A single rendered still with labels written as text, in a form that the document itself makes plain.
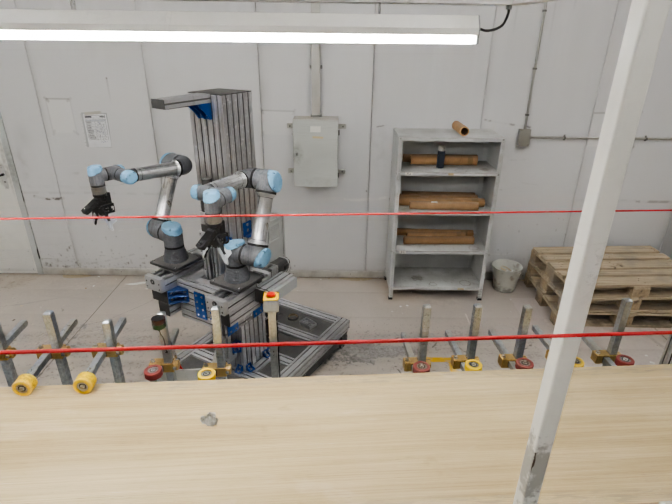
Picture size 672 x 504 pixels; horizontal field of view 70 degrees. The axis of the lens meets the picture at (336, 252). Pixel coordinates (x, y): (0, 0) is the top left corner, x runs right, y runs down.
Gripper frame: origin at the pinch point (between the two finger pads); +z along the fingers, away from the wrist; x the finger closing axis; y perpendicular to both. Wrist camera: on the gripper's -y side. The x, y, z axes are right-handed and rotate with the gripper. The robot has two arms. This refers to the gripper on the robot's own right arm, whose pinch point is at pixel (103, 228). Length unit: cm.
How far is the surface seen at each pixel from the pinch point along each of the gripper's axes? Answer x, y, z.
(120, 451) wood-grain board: -104, -77, 42
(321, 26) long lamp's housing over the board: -156, -19, -103
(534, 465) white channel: -238, -36, 11
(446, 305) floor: -134, 241, 132
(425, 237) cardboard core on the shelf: -103, 252, 73
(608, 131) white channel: -236, -35, -83
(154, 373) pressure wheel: -79, -40, 41
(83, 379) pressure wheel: -65, -64, 34
